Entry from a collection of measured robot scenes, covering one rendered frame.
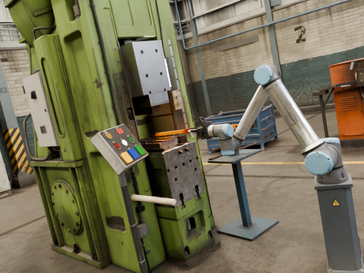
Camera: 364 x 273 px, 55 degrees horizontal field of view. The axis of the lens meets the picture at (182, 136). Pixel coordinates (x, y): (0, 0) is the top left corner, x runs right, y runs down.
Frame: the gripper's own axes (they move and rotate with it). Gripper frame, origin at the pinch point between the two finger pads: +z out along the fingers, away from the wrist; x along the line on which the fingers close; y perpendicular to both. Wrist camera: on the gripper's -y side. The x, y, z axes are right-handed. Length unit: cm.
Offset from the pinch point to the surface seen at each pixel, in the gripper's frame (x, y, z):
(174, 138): 4.5, 7.4, 23.4
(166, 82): 9.1, -38.0, 24.0
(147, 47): -4, -66, 25
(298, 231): 64, 104, -41
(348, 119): 352, 65, 7
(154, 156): -15.8, 16.6, 28.5
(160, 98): -0.9, -26.4, 23.9
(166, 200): -39, 41, -2
